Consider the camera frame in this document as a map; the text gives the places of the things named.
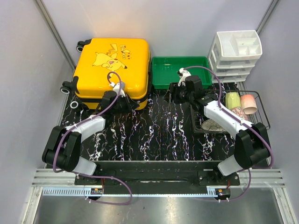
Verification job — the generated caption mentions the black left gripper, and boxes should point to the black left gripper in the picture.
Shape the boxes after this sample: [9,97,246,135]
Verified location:
[111,93,139,115]

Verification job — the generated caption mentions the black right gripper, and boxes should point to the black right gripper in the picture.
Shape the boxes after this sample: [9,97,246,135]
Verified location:
[162,82,193,105]

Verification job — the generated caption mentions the yellow Pikachu suitcase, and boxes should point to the yellow Pikachu suitcase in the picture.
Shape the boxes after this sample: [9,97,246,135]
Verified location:
[60,38,152,110]

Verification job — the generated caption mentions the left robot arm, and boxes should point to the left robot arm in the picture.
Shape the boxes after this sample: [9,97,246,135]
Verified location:
[42,91,139,185]

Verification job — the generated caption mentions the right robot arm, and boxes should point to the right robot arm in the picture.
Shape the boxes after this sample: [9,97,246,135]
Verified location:
[165,75,272,185]

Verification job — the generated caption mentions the green plastic tray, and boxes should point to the green plastic tray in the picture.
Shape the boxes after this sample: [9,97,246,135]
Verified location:
[151,56,212,90]

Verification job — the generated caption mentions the speckled grey plate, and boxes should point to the speckled grey plate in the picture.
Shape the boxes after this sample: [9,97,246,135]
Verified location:
[201,119,225,132]

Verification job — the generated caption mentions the pale green faceted cup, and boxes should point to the pale green faceted cup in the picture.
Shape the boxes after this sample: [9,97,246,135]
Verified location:
[225,92,241,110]

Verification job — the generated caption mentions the pink skull pattern cup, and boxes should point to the pink skull pattern cup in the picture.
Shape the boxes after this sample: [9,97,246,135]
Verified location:
[231,107,249,121]

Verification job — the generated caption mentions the pink marbled cup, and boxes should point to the pink marbled cup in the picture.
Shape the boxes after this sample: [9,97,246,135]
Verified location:
[240,94,257,115]

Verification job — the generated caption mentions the white drawer organizer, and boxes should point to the white drawer organizer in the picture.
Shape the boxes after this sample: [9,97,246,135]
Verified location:
[207,30,263,83]

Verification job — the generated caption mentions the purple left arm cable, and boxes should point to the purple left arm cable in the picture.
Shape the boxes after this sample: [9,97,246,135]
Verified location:
[53,71,133,206]

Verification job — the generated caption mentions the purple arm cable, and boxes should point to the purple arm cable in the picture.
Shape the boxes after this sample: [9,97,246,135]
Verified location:
[183,65,274,202]
[53,71,133,206]

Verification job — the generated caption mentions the black wire dish rack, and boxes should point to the black wire dish rack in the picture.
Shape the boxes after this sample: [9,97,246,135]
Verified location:
[190,90,271,134]

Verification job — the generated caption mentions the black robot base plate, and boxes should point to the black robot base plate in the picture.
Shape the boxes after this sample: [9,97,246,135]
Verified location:
[74,161,240,196]

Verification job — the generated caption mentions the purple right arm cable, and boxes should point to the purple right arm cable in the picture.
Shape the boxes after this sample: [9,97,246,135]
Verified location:
[183,65,274,202]

